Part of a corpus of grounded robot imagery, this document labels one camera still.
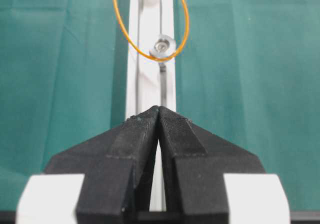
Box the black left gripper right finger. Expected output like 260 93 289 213
158 106 266 224

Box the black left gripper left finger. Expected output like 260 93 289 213
44 106 159 224

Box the orange rubber band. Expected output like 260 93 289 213
112 0 190 63

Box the green table cloth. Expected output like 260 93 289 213
0 0 320 210

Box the silver aluminium extrusion rail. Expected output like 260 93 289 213
125 0 176 212

